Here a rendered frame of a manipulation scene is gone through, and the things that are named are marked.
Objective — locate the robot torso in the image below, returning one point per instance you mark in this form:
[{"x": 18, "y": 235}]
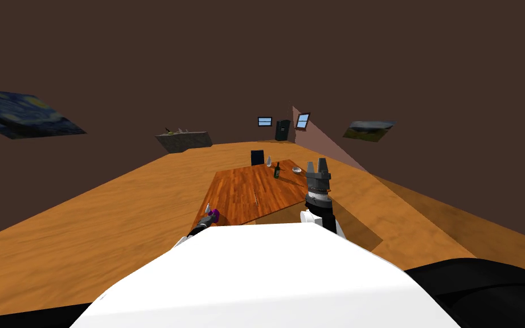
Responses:
[{"x": 262, "y": 278}]

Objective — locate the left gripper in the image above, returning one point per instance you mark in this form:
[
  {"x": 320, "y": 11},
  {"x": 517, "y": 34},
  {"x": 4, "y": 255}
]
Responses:
[{"x": 205, "y": 221}]

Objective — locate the black tall cabinet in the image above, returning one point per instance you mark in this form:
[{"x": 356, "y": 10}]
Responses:
[{"x": 282, "y": 130}]

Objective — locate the green landscape painting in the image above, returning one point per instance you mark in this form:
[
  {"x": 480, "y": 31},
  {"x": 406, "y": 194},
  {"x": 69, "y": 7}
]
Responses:
[{"x": 368, "y": 130}]

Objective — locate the grey counter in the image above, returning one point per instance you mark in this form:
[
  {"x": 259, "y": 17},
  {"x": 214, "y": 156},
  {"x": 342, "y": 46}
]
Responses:
[{"x": 185, "y": 141}]

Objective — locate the dark green bottle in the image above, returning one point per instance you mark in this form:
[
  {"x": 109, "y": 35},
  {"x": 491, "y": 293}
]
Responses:
[{"x": 277, "y": 171}]

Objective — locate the blue swirling night painting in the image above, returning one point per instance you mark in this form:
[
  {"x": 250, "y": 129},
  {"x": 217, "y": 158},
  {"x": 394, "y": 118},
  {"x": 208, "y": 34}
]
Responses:
[{"x": 19, "y": 114}]

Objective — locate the blue window with brown frame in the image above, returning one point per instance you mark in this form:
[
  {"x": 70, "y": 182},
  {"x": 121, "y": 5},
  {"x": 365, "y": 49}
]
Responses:
[{"x": 302, "y": 120}]

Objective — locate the grey bowl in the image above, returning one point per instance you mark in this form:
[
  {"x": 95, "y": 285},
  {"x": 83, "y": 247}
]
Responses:
[{"x": 296, "y": 170}]

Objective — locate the black chair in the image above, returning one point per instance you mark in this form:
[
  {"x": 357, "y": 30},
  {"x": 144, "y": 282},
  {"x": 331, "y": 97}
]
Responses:
[{"x": 257, "y": 158}]

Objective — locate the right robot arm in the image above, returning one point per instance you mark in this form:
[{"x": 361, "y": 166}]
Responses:
[{"x": 481, "y": 291}]

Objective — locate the brown wooden table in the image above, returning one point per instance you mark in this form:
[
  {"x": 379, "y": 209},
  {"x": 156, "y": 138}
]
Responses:
[{"x": 249, "y": 191}]

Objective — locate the rectangular blue window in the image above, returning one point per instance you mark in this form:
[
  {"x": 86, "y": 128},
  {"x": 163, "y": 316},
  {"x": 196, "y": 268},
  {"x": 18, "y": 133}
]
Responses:
[{"x": 265, "y": 121}]

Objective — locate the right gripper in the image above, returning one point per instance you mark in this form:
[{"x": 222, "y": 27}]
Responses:
[{"x": 318, "y": 181}]

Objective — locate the purple round object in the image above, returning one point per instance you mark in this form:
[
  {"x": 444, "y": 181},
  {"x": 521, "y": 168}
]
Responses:
[{"x": 215, "y": 215}]

